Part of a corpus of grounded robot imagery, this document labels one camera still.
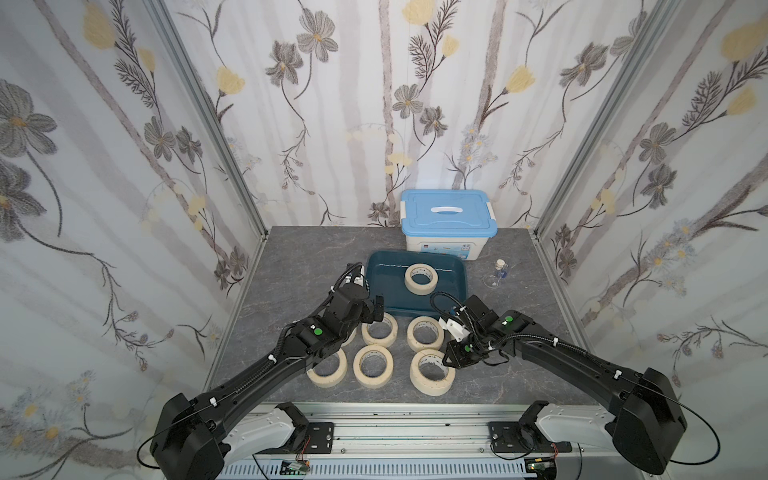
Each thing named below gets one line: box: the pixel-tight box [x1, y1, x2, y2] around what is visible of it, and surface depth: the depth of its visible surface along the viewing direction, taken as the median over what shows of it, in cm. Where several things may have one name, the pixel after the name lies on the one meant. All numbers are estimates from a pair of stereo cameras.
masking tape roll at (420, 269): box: [404, 263, 438, 295], surface depth 106 cm
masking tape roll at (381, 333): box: [361, 312, 399, 348], surface depth 92 cm
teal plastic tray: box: [366, 250, 468, 316], surface depth 108 cm
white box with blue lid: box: [400, 189, 498, 261], surface depth 106 cm
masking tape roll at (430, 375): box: [409, 349, 456, 397], surface depth 76 cm
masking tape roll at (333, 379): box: [307, 348, 347, 388], surface depth 84 cm
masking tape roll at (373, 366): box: [353, 344, 394, 389], surface depth 87 cm
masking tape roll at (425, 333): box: [406, 315, 445, 352], surface depth 94 cm
